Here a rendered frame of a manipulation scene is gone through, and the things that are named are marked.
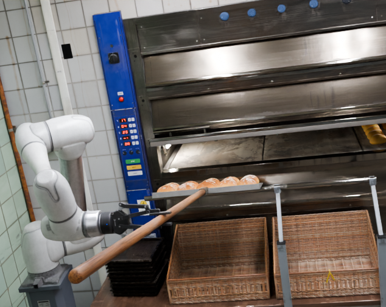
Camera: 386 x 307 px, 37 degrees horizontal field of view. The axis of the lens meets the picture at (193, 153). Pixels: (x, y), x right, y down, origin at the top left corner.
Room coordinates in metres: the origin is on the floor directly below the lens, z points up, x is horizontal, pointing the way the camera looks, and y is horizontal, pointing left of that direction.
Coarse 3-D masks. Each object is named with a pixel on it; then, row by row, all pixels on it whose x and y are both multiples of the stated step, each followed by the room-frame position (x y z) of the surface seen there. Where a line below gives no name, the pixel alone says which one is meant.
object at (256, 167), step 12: (312, 156) 3.19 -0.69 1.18; (324, 156) 3.15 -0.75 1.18; (336, 156) 3.12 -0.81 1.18; (348, 156) 3.10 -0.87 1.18; (360, 156) 3.09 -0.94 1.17; (372, 156) 3.07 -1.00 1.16; (384, 156) 3.06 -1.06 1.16; (180, 168) 3.34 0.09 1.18; (192, 168) 3.30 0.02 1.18; (204, 168) 3.27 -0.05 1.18; (216, 168) 3.24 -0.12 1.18; (228, 168) 3.23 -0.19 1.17; (240, 168) 3.22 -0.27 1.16; (252, 168) 3.20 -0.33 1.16; (264, 168) 3.19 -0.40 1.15; (276, 168) 3.18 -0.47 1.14
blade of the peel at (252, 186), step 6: (228, 186) 2.71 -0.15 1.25; (234, 186) 2.70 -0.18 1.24; (240, 186) 2.70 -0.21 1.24; (246, 186) 2.69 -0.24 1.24; (252, 186) 2.69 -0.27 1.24; (258, 186) 2.68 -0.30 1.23; (156, 192) 2.77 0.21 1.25; (162, 192) 2.77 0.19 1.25; (168, 192) 2.76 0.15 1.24; (174, 192) 2.75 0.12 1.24; (180, 192) 2.75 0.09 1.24; (186, 192) 2.74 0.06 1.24; (192, 192) 2.74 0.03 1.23; (210, 192) 2.72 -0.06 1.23; (216, 192) 2.71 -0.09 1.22
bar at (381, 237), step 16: (224, 192) 2.86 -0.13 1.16; (240, 192) 2.85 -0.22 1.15; (384, 240) 2.49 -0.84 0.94; (384, 256) 2.49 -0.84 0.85; (288, 272) 2.58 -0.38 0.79; (384, 272) 2.50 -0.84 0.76; (288, 288) 2.59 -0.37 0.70; (384, 288) 2.50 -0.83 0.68; (288, 304) 2.59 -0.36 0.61; (384, 304) 2.50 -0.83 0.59
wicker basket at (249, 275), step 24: (192, 240) 3.22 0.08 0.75; (216, 240) 3.19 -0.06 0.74; (240, 240) 3.16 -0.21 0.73; (264, 240) 2.98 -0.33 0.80; (192, 264) 3.18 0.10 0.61; (240, 264) 3.12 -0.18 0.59; (264, 264) 3.08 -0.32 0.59; (168, 288) 2.81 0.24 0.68; (192, 288) 2.78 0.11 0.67; (216, 288) 2.90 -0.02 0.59; (240, 288) 2.86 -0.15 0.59; (264, 288) 2.72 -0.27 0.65
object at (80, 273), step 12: (204, 192) 2.60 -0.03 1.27; (180, 204) 2.06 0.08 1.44; (168, 216) 1.81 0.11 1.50; (144, 228) 1.52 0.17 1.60; (120, 240) 1.33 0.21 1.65; (132, 240) 1.38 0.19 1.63; (108, 252) 1.20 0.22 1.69; (120, 252) 1.27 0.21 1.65; (84, 264) 1.07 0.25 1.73; (96, 264) 1.11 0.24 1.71; (72, 276) 1.02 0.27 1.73; (84, 276) 1.03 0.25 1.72
